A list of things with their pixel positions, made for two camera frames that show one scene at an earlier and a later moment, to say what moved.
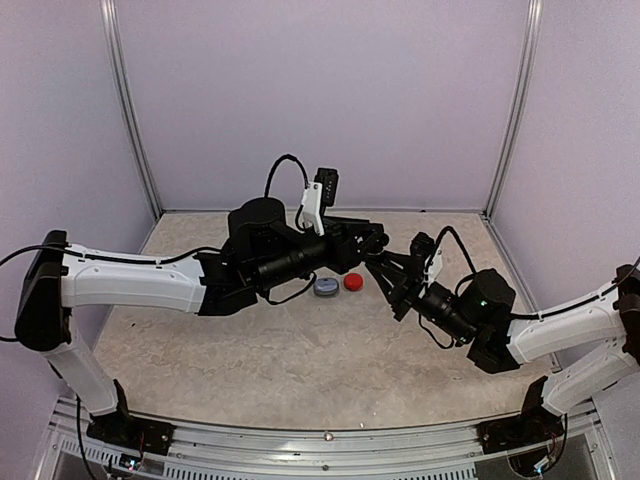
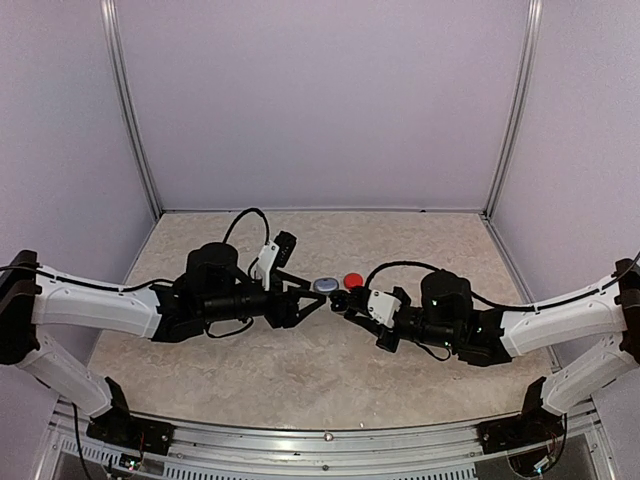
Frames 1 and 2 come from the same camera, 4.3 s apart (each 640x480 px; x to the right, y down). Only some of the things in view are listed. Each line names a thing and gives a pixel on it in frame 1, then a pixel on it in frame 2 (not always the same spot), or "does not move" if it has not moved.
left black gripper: [345, 255] → [288, 315]
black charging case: [375, 246] → [340, 300]
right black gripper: [406, 285] → [377, 330]
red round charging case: [353, 282] does not move
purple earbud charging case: [326, 286] does not move
